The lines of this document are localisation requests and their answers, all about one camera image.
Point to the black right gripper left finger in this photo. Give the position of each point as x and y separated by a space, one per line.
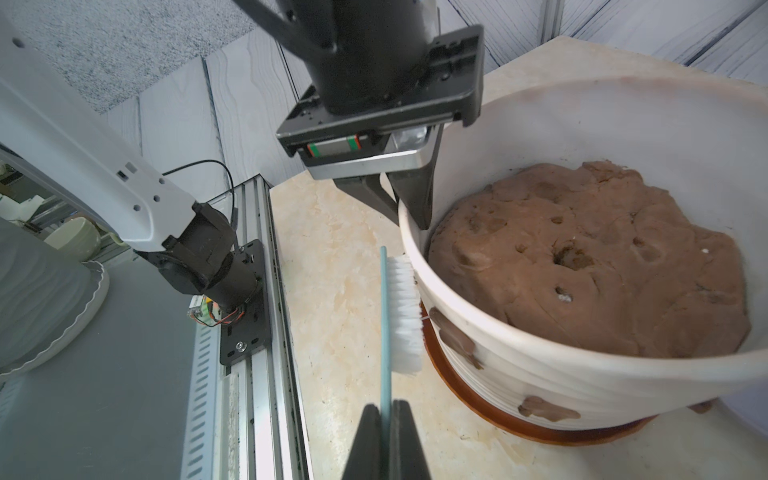
364 460

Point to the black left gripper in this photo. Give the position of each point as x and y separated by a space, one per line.
375 70

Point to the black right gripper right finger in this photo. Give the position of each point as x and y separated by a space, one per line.
406 460

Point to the teal scrub brush white bristles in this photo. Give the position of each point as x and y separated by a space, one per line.
401 337

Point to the white ceramic pot with soil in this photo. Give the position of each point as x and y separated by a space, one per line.
624 216

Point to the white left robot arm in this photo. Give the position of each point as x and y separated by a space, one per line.
54 131

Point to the terracotta saucer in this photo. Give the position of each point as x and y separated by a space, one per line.
552 393

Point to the pale green bowl off table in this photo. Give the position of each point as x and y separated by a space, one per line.
77 238

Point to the grey scalloped plate off table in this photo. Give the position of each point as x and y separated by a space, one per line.
47 299

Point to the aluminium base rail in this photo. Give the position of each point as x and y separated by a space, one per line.
245 417

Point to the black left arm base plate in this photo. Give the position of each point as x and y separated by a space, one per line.
243 306

